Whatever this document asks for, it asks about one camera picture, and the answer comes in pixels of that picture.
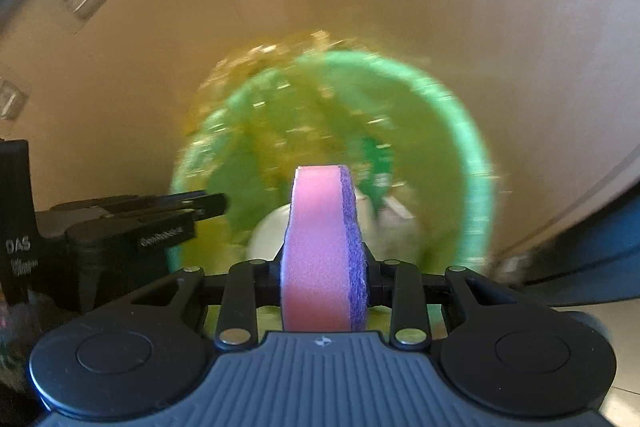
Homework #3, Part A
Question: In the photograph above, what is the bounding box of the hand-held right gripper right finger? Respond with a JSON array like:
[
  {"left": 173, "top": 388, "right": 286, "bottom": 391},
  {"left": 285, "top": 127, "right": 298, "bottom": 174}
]
[{"left": 357, "top": 242, "right": 507, "bottom": 351}]

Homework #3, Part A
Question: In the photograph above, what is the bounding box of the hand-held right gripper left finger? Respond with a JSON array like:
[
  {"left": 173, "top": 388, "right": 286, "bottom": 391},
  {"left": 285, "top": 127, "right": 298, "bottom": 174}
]
[{"left": 127, "top": 257, "right": 286, "bottom": 351}]

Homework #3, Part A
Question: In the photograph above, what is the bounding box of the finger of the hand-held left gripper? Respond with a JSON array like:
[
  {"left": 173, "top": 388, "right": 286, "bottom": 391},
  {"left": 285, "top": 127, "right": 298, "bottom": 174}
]
[
  {"left": 50, "top": 190, "right": 229, "bottom": 221},
  {"left": 99, "top": 207, "right": 196, "bottom": 232}
]

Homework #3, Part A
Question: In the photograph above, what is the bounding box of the white foam bowl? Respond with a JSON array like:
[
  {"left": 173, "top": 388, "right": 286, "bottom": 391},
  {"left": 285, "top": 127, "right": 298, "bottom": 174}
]
[{"left": 247, "top": 204, "right": 294, "bottom": 269}]

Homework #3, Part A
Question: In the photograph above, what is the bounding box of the pink and purple sponge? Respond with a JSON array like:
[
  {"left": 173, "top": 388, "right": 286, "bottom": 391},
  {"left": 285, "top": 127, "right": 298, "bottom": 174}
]
[{"left": 279, "top": 165, "right": 369, "bottom": 334}]

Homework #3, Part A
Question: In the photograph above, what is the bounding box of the green printed packet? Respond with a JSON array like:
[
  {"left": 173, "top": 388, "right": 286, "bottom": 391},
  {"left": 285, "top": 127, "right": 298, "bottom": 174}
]
[{"left": 357, "top": 136, "right": 397, "bottom": 208}]

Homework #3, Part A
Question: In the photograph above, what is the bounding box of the yellow bin liner bag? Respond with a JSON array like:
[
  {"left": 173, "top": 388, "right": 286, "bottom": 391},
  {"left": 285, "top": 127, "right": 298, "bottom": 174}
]
[{"left": 172, "top": 29, "right": 382, "bottom": 258}]

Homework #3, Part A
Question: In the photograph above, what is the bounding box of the green plastic plate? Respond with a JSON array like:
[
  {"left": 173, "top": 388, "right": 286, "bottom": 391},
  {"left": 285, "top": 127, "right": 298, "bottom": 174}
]
[{"left": 167, "top": 49, "right": 497, "bottom": 289}]

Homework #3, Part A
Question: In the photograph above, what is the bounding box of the dark blue panel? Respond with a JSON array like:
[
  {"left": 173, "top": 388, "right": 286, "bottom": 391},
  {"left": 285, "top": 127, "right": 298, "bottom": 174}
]
[{"left": 495, "top": 196, "right": 640, "bottom": 309}]

